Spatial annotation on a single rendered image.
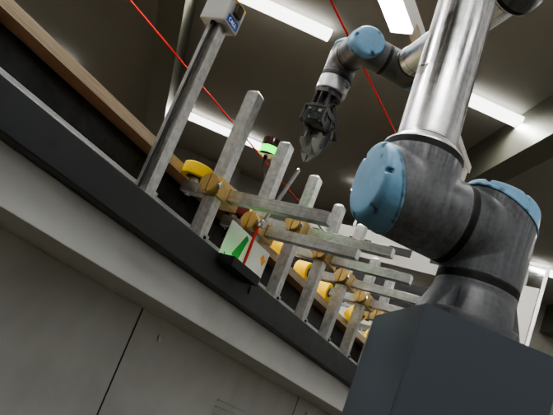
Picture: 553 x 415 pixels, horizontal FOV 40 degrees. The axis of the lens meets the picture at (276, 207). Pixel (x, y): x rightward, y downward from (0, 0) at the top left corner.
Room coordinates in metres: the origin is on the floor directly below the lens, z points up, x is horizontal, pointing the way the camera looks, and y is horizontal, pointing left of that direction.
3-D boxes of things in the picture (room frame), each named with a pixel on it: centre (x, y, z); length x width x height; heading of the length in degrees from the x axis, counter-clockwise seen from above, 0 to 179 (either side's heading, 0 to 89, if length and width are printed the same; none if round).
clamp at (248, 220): (2.11, 0.03, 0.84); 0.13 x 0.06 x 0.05; 151
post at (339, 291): (2.75, -0.33, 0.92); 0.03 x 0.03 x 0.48; 61
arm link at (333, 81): (2.00, -0.03, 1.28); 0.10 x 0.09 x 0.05; 61
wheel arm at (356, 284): (2.75, -0.40, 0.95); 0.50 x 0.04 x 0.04; 61
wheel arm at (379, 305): (2.97, -0.52, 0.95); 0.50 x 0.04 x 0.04; 61
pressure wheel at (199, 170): (1.96, 0.23, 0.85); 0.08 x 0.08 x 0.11
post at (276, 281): (2.31, -0.08, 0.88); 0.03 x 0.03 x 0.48; 61
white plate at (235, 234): (2.05, 0.03, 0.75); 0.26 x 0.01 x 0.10; 151
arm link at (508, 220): (1.31, -0.38, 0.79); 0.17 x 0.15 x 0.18; 105
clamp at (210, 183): (1.89, 0.15, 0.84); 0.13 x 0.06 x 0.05; 151
